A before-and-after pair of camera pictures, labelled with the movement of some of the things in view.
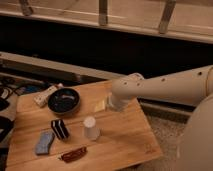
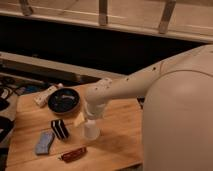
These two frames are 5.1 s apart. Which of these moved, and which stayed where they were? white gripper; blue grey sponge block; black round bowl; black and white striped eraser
Moved: white gripper
Stayed: black and white striped eraser; black round bowl; blue grey sponge block
